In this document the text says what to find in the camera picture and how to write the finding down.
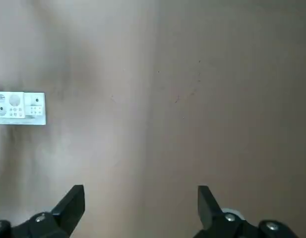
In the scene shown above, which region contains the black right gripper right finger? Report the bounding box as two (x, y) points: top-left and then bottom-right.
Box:
(192, 185), (298, 238)

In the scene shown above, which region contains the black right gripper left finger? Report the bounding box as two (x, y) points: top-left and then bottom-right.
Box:
(0, 184), (86, 238)

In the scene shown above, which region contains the white test tube rack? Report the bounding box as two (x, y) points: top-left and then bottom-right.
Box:
(0, 91), (47, 126)

